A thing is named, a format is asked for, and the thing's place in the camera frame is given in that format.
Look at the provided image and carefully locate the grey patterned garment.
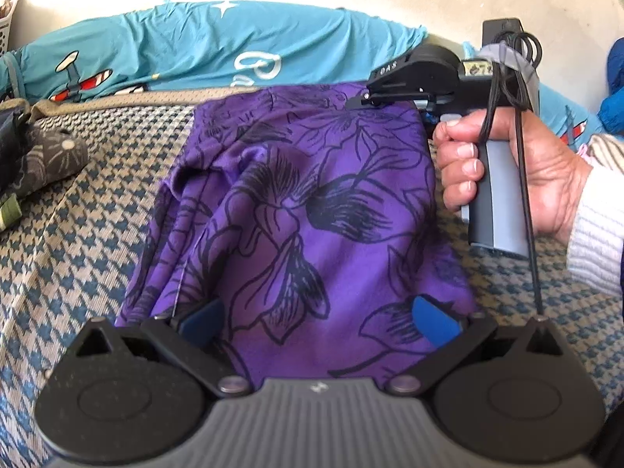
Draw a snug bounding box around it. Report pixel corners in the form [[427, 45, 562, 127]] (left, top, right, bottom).
[[0, 127, 92, 197]]

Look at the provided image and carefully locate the cream striped folded garment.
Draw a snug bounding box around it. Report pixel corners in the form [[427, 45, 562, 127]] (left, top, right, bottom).
[[587, 134, 624, 177]]

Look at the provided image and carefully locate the purple floral top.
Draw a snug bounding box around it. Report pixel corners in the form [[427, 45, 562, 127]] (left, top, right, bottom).
[[114, 83, 482, 387]]

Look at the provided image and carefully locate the white laundry basket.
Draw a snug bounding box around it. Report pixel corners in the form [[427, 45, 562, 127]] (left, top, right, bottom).
[[0, 0, 21, 55]]

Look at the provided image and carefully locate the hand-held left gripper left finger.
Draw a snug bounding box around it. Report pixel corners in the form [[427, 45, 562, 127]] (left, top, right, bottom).
[[73, 295, 250, 398]]

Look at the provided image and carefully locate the person's right hand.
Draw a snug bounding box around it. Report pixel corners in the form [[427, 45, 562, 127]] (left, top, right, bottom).
[[433, 107, 594, 245]]

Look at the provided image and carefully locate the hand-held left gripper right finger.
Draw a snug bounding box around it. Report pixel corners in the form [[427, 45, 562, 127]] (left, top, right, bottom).
[[388, 295, 566, 398]]

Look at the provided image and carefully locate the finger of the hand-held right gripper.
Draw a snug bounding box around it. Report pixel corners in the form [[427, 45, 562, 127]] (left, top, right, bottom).
[[346, 66, 426, 109]]

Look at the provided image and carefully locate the person's right forearm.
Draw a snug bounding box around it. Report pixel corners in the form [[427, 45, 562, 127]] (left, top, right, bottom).
[[565, 168, 624, 299]]

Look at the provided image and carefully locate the blue jacket with orange trim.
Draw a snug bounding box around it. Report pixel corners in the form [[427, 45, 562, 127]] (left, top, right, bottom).
[[599, 39, 624, 138]]

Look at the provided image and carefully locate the blue beige houndstooth blanket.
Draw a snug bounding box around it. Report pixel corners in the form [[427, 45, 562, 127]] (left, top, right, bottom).
[[0, 85, 624, 468]]

